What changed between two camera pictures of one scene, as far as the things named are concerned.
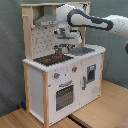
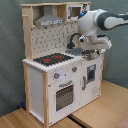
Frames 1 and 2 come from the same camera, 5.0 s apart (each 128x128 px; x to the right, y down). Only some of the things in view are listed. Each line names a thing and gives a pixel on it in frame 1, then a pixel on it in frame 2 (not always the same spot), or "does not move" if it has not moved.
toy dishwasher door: [90, 78] does not move
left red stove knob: [57, 75] does not move
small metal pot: [58, 50] → [90, 55]
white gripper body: [66, 36] → [94, 42]
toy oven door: [64, 97] does not move
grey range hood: [47, 19] does not move
